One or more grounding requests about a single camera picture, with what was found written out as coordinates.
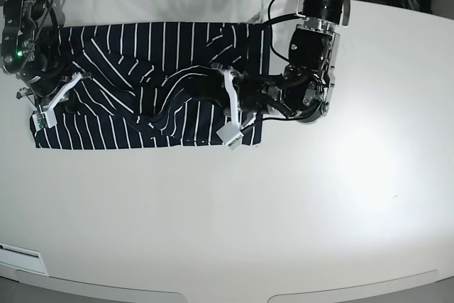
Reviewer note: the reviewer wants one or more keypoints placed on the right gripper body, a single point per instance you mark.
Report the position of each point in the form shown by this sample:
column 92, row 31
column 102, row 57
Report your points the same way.
column 42, row 84

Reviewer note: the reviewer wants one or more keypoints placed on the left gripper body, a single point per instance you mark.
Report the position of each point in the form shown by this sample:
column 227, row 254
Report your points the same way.
column 259, row 97

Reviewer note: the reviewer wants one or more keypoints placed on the navy white striped T-shirt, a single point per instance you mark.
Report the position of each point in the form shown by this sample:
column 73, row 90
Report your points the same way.
column 135, row 94

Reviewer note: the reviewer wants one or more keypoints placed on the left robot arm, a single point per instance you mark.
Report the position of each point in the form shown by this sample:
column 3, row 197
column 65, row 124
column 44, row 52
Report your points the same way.
column 301, row 93

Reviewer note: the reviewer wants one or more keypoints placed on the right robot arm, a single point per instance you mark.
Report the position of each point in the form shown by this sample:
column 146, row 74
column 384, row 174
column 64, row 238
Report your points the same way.
column 30, row 28

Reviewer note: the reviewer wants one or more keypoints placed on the white label sticker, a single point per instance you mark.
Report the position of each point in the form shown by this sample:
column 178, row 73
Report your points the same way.
column 23, row 259

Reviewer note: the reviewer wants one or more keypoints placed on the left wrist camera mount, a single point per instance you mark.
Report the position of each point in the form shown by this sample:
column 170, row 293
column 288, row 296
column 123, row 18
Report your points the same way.
column 238, row 127

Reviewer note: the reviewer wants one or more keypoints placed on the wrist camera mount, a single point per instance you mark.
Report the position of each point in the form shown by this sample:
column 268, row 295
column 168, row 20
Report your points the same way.
column 238, row 127
column 43, row 108

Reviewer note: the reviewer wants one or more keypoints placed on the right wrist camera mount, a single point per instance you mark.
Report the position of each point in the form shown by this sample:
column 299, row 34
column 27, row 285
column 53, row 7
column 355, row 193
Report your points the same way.
column 43, row 108

